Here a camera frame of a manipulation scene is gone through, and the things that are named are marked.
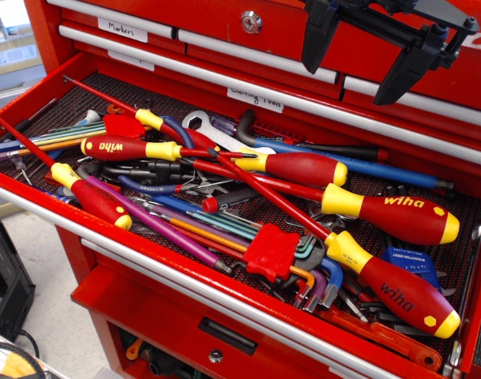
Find chrome combination wrench right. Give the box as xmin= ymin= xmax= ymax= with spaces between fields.
xmin=443 ymin=221 xmax=481 ymax=378

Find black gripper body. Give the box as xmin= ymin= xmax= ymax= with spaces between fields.
xmin=304 ymin=1 xmax=480 ymax=70

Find black red precision screwdriver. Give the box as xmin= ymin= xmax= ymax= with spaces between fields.
xmin=201 ymin=188 xmax=260 ymax=213

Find thin red yellow screwdriver back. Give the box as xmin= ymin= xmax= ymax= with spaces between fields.
xmin=63 ymin=75 xmax=220 ymax=151

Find purple long hex key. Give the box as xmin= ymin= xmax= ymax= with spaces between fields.
xmin=85 ymin=175 xmax=233 ymax=275

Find red yellow screwdriver front left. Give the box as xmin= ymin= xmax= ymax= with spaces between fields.
xmin=0 ymin=117 xmax=132 ymax=230

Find large red yellow Wiha screwdriver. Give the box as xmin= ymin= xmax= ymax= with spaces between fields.
xmin=207 ymin=148 xmax=461 ymax=339

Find white Cutting Tools label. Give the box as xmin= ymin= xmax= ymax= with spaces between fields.
xmin=227 ymin=88 xmax=284 ymax=114

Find red metal tool chest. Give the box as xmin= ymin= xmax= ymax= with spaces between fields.
xmin=0 ymin=0 xmax=481 ymax=379

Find black box on floor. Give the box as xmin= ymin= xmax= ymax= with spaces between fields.
xmin=0 ymin=219 xmax=36 ymax=341

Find red yellow Wiha screwdriver right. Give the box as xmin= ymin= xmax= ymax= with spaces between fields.
xmin=194 ymin=155 xmax=460 ymax=245

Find red yellow Wiha screwdriver left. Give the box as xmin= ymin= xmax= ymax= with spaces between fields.
xmin=81 ymin=134 xmax=257 ymax=161

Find long blue hex key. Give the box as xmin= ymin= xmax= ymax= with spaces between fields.
xmin=236 ymin=110 xmax=454 ymax=190

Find blue handled pliers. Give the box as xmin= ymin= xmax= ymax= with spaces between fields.
xmin=117 ymin=114 xmax=196 ymax=195

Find blue hex key holder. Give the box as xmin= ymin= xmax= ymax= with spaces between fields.
xmin=381 ymin=247 xmax=442 ymax=291

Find orange red flat tool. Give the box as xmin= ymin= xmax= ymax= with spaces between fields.
xmin=315 ymin=306 xmax=442 ymax=372

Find white Markers label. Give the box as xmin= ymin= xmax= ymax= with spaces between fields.
xmin=97 ymin=17 xmax=148 ymax=43

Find orange long hex key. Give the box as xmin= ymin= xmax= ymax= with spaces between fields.
xmin=166 ymin=216 xmax=315 ymax=288

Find red hex key holder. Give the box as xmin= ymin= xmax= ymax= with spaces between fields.
xmin=243 ymin=223 xmax=300 ymax=283
xmin=103 ymin=114 xmax=146 ymax=139

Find red yellow screwdriver centre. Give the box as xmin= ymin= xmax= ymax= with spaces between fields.
xmin=233 ymin=148 xmax=348 ymax=188

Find red hex key holder front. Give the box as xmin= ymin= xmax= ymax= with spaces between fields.
xmin=243 ymin=223 xmax=300 ymax=283

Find red hex key holder back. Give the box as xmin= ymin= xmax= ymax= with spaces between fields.
xmin=103 ymin=114 xmax=146 ymax=139

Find silver drawer lock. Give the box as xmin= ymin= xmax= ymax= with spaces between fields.
xmin=241 ymin=10 xmax=263 ymax=34

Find open red tool drawer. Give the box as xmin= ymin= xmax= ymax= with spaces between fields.
xmin=0 ymin=43 xmax=481 ymax=378

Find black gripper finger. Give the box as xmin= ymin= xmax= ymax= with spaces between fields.
xmin=302 ymin=17 xmax=336 ymax=74
xmin=374 ymin=34 xmax=442 ymax=106

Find silver open-end wrench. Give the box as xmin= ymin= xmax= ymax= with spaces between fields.
xmin=182 ymin=111 xmax=276 ymax=154

